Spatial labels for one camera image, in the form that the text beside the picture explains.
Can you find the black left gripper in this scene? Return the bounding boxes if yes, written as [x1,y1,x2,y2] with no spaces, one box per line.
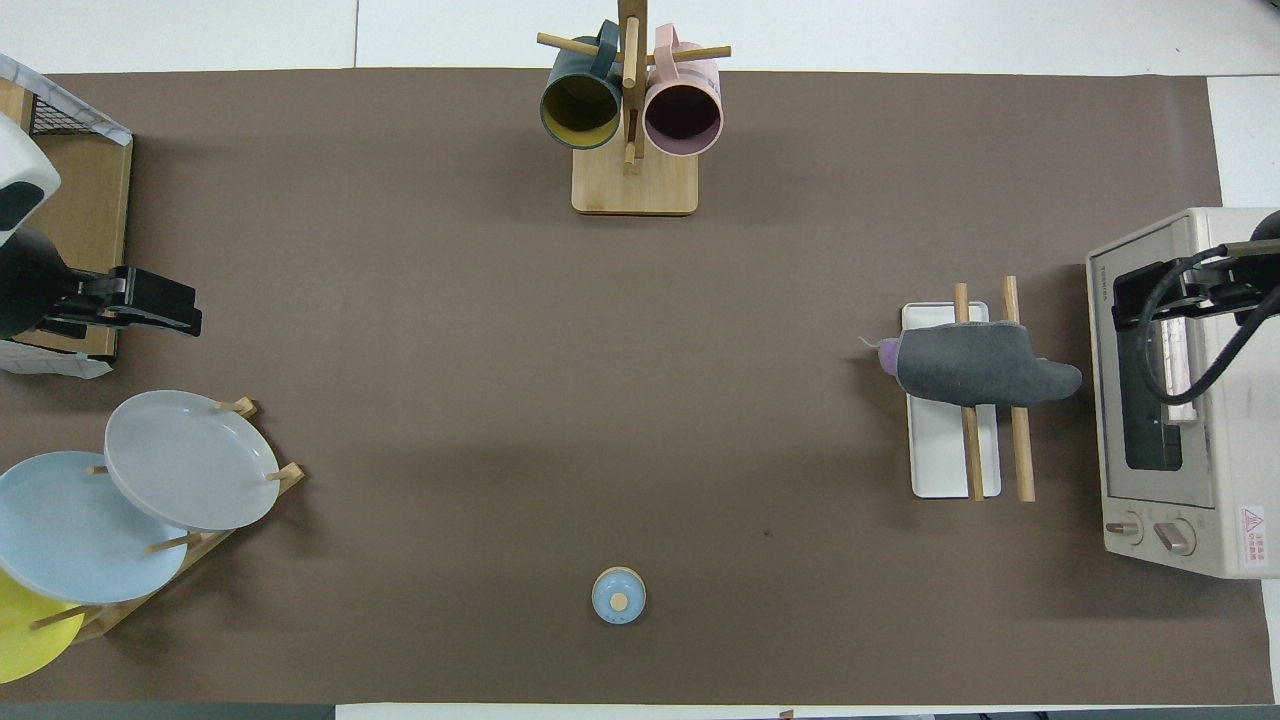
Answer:
[0,227,204,342]

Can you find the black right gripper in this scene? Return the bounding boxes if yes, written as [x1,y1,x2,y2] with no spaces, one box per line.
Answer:
[1112,210,1280,332]

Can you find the purple and grey towel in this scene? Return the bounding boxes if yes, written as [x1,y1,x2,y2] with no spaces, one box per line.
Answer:
[858,322,1084,408]

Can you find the wooden plate rack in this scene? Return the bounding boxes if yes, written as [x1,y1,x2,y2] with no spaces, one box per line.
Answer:
[28,397,306,643]

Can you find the white towel rack wooden bars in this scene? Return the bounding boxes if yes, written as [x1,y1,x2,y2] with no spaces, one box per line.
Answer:
[901,276,1037,504]

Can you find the wooden shelf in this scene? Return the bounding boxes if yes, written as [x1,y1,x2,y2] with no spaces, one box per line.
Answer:
[0,78,134,361]

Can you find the grey plate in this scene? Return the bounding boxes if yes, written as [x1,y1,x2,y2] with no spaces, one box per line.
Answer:
[104,390,282,532]

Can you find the beige toaster oven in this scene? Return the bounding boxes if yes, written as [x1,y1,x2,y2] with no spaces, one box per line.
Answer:
[1086,207,1280,581]

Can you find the marbled paper sheet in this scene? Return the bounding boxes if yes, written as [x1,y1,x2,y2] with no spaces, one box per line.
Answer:
[0,52,133,146]

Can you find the light blue plate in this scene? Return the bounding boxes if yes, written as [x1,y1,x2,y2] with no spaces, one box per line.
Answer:
[0,451,189,605]

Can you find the yellow plate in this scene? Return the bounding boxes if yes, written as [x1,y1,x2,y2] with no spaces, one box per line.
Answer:
[0,568,87,685]

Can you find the brown table mat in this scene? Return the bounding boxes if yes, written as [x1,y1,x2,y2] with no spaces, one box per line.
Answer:
[0,68,1276,706]

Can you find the dark teal mug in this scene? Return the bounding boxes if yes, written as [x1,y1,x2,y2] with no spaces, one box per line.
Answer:
[540,20,625,151]

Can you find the wooden mug tree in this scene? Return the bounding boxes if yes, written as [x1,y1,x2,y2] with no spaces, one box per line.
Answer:
[537,0,732,217]

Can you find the pink mug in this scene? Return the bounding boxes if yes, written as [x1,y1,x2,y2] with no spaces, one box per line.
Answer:
[643,24,724,158]

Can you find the small blue lidded jar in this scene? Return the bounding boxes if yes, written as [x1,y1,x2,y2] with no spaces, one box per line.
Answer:
[591,566,647,626]

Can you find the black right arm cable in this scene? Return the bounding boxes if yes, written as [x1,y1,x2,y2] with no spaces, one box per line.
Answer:
[1140,240,1280,406]

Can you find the black wire basket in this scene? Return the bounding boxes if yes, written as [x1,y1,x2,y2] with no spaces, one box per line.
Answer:
[28,92,132,138]

